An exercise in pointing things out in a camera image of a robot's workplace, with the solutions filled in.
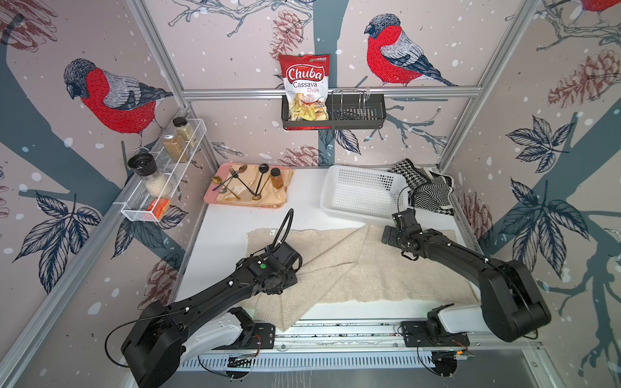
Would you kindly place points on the red cassava chips bag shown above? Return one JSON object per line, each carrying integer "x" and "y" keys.
{"x": 305, "y": 80}

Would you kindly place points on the black ladle spoon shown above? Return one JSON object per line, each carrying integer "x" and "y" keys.
{"x": 263, "y": 170}

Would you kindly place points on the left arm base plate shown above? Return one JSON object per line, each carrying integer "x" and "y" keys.
{"x": 257, "y": 336}

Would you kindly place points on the small amber spice bottle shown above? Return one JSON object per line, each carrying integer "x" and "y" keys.
{"x": 276, "y": 178}

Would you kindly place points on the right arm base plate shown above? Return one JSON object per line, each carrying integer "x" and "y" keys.
{"x": 429, "y": 333}

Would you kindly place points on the white wire wall shelf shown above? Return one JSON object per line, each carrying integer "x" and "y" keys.
{"x": 135, "y": 207}

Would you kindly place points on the spice jar black lid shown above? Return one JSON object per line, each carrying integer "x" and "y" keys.
{"x": 185, "y": 130}

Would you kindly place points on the black gold fork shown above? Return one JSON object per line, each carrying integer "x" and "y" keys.
{"x": 236, "y": 175}

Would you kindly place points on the black white patterned scarf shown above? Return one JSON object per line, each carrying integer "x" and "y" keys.
{"x": 429, "y": 190}

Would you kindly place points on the beige cloth on tray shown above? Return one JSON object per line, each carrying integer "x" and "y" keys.
{"x": 267, "y": 191}

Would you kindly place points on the beige knitted scarf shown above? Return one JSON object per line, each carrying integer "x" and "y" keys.
{"x": 354, "y": 265}

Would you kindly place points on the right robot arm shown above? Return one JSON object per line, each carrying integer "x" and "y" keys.
{"x": 511, "y": 304}

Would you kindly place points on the gold spoon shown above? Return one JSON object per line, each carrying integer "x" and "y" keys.
{"x": 222, "y": 186}

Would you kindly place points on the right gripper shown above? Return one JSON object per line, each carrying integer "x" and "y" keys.
{"x": 390, "y": 238}

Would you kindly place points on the pink tray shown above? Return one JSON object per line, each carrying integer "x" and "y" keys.
{"x": 213, "y": 191}

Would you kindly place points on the spice jar silver lid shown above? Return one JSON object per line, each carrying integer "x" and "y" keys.
{"x": 177, "y": 148}

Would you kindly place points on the white plastic basket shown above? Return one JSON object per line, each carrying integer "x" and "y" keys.
{"x": 363, "y": 195}

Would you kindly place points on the small orange box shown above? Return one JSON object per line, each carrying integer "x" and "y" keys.
{"x": 159, "y": 207}

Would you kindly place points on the aluminium front rail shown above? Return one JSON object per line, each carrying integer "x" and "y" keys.
{"x": 315, "y": 334}

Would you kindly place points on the large jar black lid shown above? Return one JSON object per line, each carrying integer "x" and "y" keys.
{"x": 156, "y": 183}

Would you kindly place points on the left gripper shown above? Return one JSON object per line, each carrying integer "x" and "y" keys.
{"x": 293, "y": 279}

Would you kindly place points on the black wire wall basket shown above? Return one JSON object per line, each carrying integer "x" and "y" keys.
{"x": 345, "y": 111}

